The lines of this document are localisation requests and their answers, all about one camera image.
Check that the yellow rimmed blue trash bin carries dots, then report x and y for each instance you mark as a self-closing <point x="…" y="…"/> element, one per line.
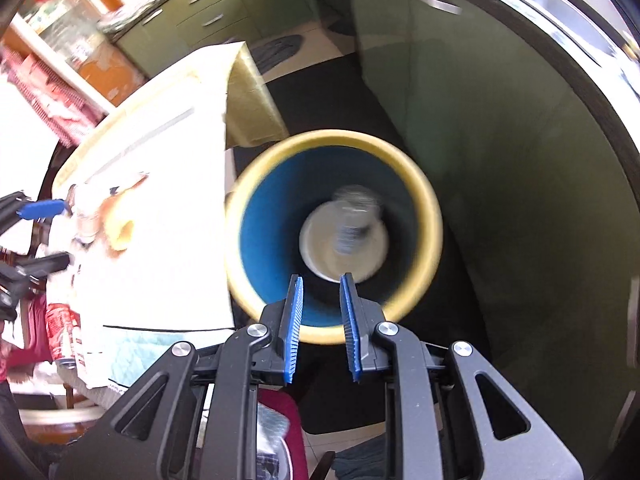
<point x="265" y="240"/>

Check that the red drink can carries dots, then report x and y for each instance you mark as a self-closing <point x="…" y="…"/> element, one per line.
<point x="62" y="330"/>

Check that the clear plastic cup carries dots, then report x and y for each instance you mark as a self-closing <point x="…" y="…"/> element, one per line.
<point x="85" y="222"/>

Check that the wooden framed glass door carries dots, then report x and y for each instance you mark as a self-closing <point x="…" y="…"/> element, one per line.
<point x="105" y="65"/>

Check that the maroon cloth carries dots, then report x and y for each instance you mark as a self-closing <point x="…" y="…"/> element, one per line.
<point x="30" y="330"/>

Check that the clear plastic bottle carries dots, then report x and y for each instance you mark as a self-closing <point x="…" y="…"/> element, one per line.
<point x="352" y="215"/>

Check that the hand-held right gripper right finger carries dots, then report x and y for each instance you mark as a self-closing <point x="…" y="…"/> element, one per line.
<point x="350" y="332"/>

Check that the red checkered apron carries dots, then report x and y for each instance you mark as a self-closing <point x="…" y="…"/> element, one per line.
<point x="60" y="105"/>

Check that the zigzag patterned tablecloth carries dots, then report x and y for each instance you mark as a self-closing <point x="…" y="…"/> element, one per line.
<point x="165" y="185"/>

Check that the yellow fruit peel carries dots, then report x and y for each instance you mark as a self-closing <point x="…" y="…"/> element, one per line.
<point x="120" y="227"/>

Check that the maroon cushioned chair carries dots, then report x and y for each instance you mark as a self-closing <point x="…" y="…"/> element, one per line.
<point x="296" y="440"/>

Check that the steel kitchen sink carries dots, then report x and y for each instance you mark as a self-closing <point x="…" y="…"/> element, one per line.
<point x="565" y="5"/>

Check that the blue grey rug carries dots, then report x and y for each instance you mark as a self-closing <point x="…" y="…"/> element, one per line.
<point x="277" y="52"/>

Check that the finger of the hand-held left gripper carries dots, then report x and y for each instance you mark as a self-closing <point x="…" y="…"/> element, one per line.
<point x="42" y="208"/>
<point x="45" y="264"/>

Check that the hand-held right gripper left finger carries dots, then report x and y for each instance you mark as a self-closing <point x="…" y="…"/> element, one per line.
<point x="292" y="332"/>

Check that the black floor mat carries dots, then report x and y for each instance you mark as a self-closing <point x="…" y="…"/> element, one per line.
<point x="325" y="100"/>

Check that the dark grey cloth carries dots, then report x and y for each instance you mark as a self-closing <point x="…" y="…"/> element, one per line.
<point x="365" y="460"/>

